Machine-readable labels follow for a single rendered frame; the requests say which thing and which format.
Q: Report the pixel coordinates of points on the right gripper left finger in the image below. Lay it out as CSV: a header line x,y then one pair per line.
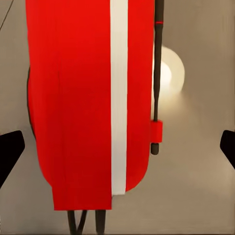
x,y
11,147

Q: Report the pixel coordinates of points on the radio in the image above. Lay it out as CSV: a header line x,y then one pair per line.
x,y
89,92

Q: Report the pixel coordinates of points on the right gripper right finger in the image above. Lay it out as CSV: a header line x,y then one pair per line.
x,y
227,145

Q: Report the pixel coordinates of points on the coffee table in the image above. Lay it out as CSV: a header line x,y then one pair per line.
x,y
189,186

